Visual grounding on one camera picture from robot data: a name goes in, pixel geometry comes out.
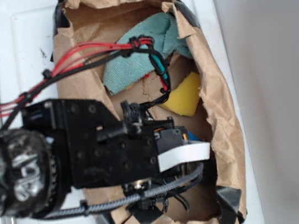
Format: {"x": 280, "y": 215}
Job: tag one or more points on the yellow sponge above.
{"x": 185, "y": 98}

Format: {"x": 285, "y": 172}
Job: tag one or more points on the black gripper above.
{"x": 137, "y": 148}

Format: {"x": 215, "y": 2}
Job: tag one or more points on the white tray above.
{"x": 26, "y": 30}

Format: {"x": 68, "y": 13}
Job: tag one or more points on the blue wooden block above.
{"x": 192, "y": 137}

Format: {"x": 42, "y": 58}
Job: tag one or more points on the teal terry cloth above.
{"x": 125, "y": 71}

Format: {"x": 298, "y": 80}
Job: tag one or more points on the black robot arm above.
{"x": 71, "y": 143}

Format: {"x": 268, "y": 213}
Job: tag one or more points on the brown paper bag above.
{"x": 221, "y": 198}

